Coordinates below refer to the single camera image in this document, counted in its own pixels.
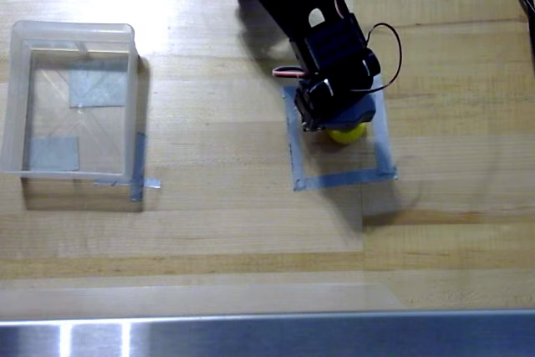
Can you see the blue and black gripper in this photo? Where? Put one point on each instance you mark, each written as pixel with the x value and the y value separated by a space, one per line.
pixel 334 116

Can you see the clear plastic square container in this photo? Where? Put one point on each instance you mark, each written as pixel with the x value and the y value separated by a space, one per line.
pixel 16 102

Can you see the large clear film sheet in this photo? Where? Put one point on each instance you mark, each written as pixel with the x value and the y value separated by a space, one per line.
pixel 251 227

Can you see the short grey tape strip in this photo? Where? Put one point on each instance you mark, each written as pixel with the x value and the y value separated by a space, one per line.
pixel 139 156
pixel 150 183

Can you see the shiny metal table rail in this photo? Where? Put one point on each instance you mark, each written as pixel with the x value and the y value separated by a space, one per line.
pixel 292 336

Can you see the large grey tape patch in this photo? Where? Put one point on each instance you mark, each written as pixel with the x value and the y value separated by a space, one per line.
pixel 98 85

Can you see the small grey tape patch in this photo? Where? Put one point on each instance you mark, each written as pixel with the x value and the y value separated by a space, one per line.
pixel 54 154

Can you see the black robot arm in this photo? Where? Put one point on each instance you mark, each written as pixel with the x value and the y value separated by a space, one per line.
pixel 292 1

